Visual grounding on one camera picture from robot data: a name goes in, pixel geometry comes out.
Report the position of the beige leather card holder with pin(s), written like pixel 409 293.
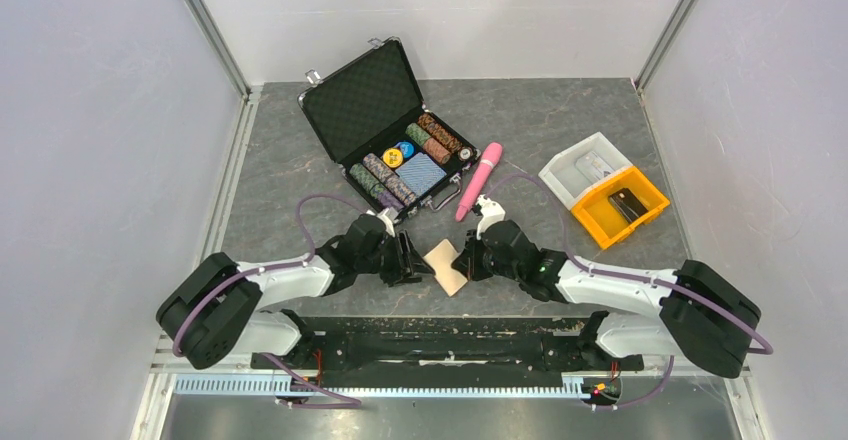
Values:
pixel 440 260

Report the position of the pink cylindrical device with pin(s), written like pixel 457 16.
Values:
pixel 486 164

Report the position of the blue orange chip stack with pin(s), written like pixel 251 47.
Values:
pixel 390 179

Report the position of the orange black chip stack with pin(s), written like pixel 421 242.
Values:
pixel 436 130

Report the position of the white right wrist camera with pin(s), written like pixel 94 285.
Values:
pixel 490 212

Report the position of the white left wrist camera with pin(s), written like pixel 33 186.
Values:
pixel 388 217

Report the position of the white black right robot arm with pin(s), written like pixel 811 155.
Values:
pixel 691 311

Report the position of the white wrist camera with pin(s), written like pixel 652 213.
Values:
pixel 490 212
pixel 388 217

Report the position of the white plastic bin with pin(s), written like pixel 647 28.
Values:
pixel 567 184

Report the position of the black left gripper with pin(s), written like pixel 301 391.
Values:
pixel 407 264

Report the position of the white slotted cable duct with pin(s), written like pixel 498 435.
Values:
pixel 281 385

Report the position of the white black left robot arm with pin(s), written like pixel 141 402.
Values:
pixel 226 307

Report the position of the blue playing card deck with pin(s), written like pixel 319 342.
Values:
pixel 420 174

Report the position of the loose black white chips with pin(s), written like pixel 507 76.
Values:
pixel 467 154

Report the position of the black poker chip case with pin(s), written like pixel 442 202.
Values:
pixel 365 106

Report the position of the blue dealer button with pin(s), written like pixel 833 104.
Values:
pixel 407 149

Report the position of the green red chip stack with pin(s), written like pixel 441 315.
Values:
pixel 428 143

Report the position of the black card in yellow bin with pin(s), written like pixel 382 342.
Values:
pixel 627 204

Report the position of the white card in white bin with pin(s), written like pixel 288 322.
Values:
pixel 593 167

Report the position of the green purple chip stack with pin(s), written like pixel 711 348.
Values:
pixel 375 188

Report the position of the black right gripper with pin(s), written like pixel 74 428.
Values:
pixel 464 262

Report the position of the yellow plastic bin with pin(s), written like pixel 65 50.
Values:
pixel 602 222

